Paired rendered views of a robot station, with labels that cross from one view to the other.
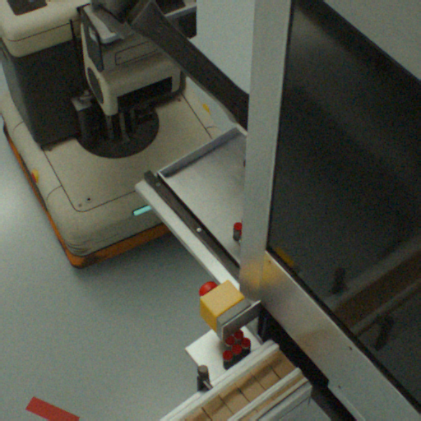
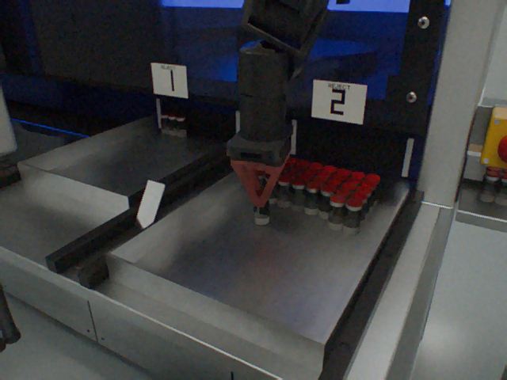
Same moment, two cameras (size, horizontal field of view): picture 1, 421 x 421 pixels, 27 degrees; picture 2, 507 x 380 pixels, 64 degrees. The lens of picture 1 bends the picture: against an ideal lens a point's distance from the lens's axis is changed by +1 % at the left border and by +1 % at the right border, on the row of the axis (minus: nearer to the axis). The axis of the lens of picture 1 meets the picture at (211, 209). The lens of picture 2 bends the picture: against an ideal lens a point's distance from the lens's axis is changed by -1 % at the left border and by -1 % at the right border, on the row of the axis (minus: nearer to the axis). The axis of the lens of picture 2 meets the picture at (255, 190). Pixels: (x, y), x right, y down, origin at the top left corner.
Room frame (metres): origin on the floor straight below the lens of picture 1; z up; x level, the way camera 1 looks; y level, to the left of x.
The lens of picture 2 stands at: (1.34, 0.33, 1.18)
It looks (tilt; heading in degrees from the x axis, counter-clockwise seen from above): 26 degrees down; 247
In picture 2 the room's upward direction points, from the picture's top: straight up
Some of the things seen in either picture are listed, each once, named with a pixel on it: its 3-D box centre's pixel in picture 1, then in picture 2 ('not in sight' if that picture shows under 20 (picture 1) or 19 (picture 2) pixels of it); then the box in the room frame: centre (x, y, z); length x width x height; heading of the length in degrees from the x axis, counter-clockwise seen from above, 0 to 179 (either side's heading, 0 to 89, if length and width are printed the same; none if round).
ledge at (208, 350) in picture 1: (230, 357); (503, 206); (0.75, -0.04, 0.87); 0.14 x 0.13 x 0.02; 37
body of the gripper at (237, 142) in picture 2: not in sight; (262, 120); (1.14, -0.13, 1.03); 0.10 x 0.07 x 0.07; 52
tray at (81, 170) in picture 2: not in sight; (144, 153); (1.25, -0.42, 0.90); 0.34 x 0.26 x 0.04; 37
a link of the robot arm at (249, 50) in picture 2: not in sight; (264, 70); (1.13, -0.13, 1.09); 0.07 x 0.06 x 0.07; 47
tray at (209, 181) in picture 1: (247, 196); (277, 228); (1.13, -0.08, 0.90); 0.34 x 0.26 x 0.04; 37
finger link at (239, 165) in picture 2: not in sight; (261, 171); (1.13, -0.13, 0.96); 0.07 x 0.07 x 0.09; 52
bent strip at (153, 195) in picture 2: not in sight; (123, 222); (1.32, -0.15, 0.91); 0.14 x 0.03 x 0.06; 38
